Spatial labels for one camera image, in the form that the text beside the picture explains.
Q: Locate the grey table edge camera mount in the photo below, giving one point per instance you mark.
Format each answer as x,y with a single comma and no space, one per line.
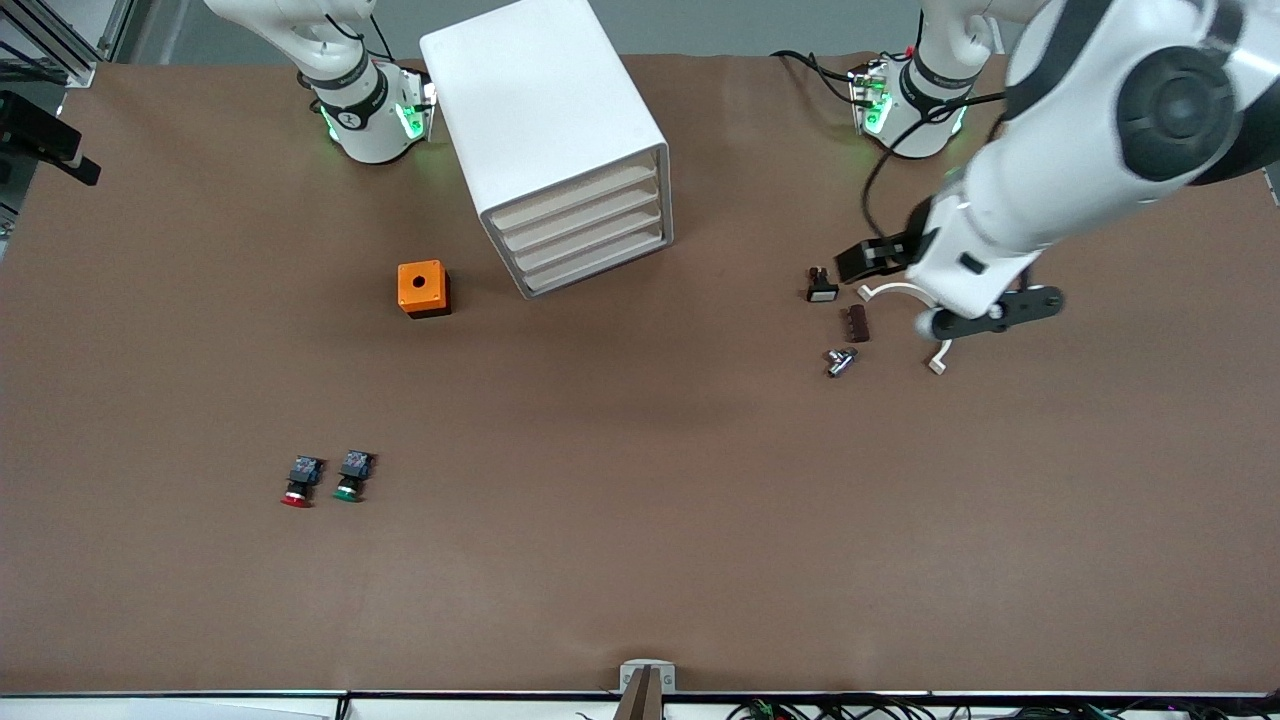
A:
648,678

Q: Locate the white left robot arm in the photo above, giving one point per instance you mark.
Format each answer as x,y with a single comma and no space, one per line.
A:
1080,150

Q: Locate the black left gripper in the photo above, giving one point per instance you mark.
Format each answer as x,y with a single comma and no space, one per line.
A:
893,251

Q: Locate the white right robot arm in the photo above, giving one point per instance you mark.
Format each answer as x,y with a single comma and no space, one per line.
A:
370,120

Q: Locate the connector box with green light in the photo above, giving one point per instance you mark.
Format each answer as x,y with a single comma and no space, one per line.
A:
418,105
870,100

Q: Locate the white rectangular button switch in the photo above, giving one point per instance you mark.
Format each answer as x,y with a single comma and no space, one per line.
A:
822,290

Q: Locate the aluminium frame post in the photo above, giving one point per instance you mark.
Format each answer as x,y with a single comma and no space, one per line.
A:
80,72

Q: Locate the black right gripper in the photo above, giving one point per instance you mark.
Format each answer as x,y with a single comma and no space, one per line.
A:
36,133

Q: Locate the red push button switch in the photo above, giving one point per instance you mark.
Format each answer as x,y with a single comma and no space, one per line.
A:
305,470

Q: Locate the white curved bracket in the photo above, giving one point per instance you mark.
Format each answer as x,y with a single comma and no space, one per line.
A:
872,292

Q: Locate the green push button switch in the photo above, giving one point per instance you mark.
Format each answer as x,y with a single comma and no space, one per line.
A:
355,466

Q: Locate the brown terminal block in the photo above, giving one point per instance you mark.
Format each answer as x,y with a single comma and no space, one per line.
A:
858,323

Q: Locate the orange button enclosure box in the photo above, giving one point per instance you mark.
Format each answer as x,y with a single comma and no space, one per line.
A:
420,285

